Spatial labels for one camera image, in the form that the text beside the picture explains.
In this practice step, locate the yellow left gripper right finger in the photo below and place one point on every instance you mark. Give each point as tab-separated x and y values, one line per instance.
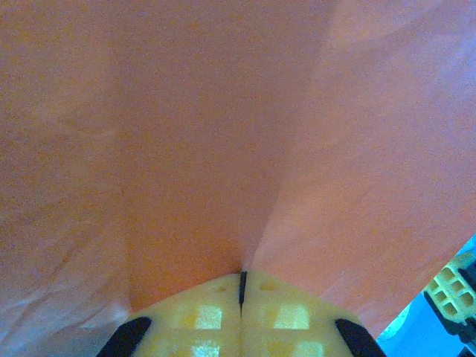
312	327

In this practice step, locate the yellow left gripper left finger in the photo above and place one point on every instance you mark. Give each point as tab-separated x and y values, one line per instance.
175	327

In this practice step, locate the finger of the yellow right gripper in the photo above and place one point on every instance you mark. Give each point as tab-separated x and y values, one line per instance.
451	288

